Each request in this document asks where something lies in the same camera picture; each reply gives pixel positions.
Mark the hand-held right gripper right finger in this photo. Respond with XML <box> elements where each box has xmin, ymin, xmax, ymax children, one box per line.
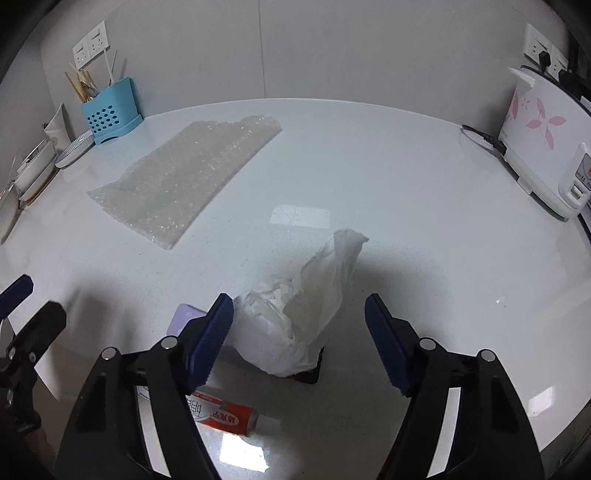
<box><xmin>365</xmin><ymin>293</ymin><xmax>541</xmax><ymax>480</ymax></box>

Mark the white bowl stack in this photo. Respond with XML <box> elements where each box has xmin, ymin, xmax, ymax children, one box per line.
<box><xmin>14</xmin><ymin>138</ymin><xmax>58</xmax><ymax>192</ymax></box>

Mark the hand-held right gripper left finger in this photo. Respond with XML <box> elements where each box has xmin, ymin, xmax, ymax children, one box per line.
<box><xmin>54</xmin><ymin>293</ymin><xmax>235</xmax><ymax>480</ymax></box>

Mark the white plastic bag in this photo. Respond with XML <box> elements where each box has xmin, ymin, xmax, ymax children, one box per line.
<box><xmin>224</xmin><ymin>228</ymin><xmax>369</xmax><ymax>376</ymax></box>

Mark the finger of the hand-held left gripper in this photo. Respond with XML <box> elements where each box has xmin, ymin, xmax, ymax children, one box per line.
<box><xmin>7</xmin><ymin>301</ymin><xmax>68</xmax><ymax>365</ymax></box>
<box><xmin>0</xmin><ymin>274</ymin><xmax>34</xmax><ymax>319</ymax></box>

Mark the orange and white toothpaste tube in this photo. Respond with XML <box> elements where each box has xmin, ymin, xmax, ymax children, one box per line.
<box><xmin>136</xmin><ymin>385</ymin><xmax>283</xmax><ymax>438</ymax></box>

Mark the lilac packet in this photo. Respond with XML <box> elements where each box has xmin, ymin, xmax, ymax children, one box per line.
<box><xmin>166</xmin><ymin>304</ymin><xmax>208</xmax><ymax>340</ymax></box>

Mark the blue utensil holder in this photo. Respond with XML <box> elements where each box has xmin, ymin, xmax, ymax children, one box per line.
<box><xmin>82</xmin><ymin>78</ymin><xmax>144</xmax><ymax>146</ymax></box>

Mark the bundle of wooden chopsticks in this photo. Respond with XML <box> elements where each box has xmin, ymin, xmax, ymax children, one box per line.
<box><xmin>65</xmin><ymin>65</ymin><xmax>95</xmax><ymax>104</ymax></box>

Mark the white ceramic pitcher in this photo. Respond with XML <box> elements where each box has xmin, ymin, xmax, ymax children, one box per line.
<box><xmin>44</xmin><ymin>102</ymin><xmax>71</xmax><ymax>153</ymax></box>

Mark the clear bubble wrap sheet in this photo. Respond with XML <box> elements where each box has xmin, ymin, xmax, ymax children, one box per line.
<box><xmin>87</xmin><ymin>115</ymin><xmax>283</xmax><ymax>251</ymax></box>

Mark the black power cord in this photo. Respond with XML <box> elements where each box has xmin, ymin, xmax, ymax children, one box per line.
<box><xmin>459</xmin><ymin>124</ymin><xmax>509</xmax><ymax>155</ymax></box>

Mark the white floral rice cooker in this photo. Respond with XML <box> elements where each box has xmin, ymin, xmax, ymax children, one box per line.
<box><xmin>498</xmin><ymin>67</ymin><xmax>591</xmax><ymax>220</ymax></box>

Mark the ribbed grey plate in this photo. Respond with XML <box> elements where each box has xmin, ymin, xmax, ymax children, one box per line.
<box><xmin>54</xmin><ymin>129</ymin><xmax>95</xmax><ymax>169</ymax></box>

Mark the round wooden tray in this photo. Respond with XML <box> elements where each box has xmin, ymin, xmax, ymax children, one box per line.
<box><xmin>18</xmin><ymin>168</ymin><xmax>61</xmax><ymax>206</ymax></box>

